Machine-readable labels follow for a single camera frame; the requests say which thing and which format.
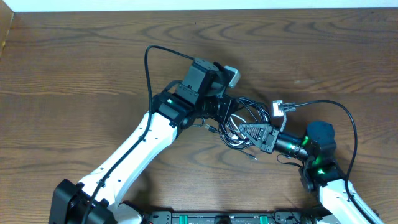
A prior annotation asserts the black cable bundle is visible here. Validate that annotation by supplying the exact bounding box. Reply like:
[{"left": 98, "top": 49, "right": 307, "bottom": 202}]
[{"left": 198, "top": 96, "right": 272, "bottom": 161}]

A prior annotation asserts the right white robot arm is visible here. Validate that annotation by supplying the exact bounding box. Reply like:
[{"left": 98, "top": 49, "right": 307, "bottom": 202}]
[{"left": 238, "top": 121, "right": 382, "bottom": 223}]

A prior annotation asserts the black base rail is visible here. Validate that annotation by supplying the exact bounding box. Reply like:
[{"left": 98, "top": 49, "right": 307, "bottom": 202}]
[{"left": 141, "top": 210, "right": 325, "bottom": 224}]

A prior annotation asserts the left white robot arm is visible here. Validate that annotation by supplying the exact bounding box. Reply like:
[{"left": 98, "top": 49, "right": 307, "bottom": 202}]
[{"left": 49, "top": 58, "right": 241, "bottom": 223}]

